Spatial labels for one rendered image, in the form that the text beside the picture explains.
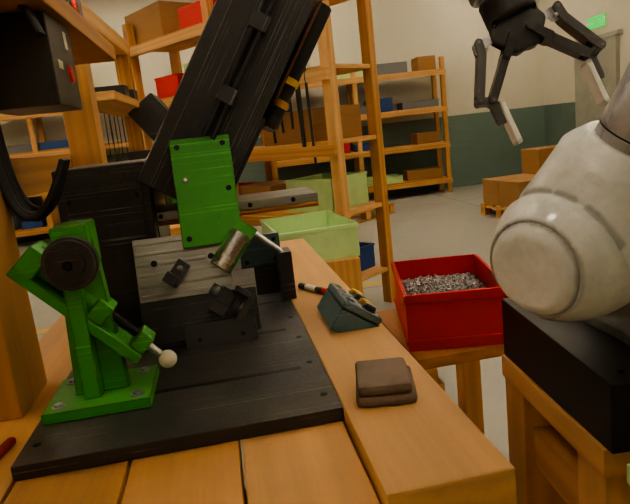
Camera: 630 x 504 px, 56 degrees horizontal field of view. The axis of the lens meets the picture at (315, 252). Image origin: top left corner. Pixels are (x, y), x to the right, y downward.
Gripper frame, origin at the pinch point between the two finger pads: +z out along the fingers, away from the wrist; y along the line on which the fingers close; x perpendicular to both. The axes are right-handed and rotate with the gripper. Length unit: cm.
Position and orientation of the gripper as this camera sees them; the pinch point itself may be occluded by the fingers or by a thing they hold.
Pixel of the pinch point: (558, 117)
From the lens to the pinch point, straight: 96.9
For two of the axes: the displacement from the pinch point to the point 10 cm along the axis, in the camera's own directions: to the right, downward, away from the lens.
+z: 4.1, 9.1, -0.2
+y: -9.1, 4.1, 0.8
